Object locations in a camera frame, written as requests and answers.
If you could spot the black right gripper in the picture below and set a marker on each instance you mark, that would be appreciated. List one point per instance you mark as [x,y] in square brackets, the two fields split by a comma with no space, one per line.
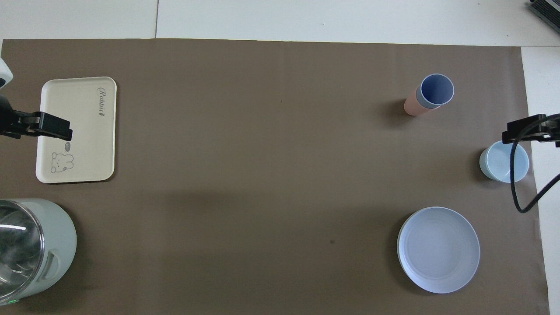
[552,130]

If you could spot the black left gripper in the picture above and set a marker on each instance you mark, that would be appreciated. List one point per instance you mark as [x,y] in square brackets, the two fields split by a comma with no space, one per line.
[8,120]

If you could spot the blue ribbed cup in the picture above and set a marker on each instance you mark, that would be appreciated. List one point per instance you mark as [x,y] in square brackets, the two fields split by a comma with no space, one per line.
[436,91]

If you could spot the pink cup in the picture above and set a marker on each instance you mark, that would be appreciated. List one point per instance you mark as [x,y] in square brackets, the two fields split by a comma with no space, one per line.
[413,107]

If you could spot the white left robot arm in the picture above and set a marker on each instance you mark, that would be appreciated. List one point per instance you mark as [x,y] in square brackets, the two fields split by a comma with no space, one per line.
[3,72]

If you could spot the cream rabbit print tray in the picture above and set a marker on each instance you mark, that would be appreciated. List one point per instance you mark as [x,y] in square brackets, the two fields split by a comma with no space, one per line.
[89,144]

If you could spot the light blue bowl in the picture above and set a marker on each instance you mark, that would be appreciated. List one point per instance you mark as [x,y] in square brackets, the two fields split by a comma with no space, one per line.
[498,162]

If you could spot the pale green electric pot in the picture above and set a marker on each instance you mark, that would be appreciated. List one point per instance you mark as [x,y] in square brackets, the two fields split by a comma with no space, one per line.
[59,236]

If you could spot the grey ribbed device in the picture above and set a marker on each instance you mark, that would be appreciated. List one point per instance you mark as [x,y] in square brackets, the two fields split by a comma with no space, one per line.
[547,12]

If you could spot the glass pot lid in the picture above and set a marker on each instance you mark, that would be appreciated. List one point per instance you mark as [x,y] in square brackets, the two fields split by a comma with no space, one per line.
[17,245]

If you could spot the pale blue plate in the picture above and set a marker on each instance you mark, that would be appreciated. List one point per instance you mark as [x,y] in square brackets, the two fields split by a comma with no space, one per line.
[438,250]

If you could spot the brown paper table mat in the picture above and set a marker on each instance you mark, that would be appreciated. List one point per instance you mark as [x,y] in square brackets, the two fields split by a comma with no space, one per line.
[271,175]

